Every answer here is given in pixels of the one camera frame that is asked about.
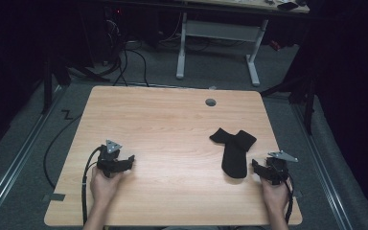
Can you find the dark curtain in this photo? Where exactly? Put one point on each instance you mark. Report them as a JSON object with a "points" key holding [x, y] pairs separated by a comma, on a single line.
{"points": [[6, 64], [357, 96]]}

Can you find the black metal stand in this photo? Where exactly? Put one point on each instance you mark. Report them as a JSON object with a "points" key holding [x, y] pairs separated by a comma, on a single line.
{"points": [[309, 108], [47, 89]]}

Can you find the light wooden desk top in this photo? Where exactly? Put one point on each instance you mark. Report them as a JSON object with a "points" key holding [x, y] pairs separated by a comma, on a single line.
{"points": [[252, 4]]}

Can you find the metal floor rail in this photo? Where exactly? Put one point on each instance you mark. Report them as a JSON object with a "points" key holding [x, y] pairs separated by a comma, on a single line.
{"points": [[16, 164], [322, 179]]}

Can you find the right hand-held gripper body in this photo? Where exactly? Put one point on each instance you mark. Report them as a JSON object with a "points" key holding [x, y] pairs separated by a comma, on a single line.
{"points": [[276, 169]]}

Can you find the grey table grommet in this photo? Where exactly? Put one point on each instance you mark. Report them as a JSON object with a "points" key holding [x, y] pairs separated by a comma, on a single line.
{"points": [[210, 102]]}

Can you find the white metal desk frame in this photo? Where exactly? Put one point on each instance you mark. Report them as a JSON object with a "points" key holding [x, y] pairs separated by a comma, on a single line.
{"points": [[220, 31]]}

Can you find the black sock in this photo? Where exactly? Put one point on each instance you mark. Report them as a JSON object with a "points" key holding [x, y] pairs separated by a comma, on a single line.
{"points": [[236, 159], [222, 136]]}

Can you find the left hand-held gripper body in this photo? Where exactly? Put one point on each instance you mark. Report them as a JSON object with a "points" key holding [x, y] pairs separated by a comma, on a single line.
{"points": [[108, 159]]}

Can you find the black device on desk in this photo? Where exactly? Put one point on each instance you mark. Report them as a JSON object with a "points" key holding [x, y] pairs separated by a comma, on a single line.
{"points": [[287, 5]]}

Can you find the small red object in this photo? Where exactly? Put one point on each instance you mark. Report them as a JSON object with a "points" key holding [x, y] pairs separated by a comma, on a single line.
{"points": [[274, 44]]}

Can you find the person's left hand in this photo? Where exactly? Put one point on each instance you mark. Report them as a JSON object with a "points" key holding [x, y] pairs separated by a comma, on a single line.
{"points": [[103, 188]]}

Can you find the person's right hand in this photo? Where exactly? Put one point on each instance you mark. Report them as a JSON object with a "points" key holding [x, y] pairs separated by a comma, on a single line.
{"points": [[274, 195]]}

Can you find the dark computer case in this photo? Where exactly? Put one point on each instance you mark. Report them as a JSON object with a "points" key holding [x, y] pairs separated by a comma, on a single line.
{"points": [[115, 32]]}

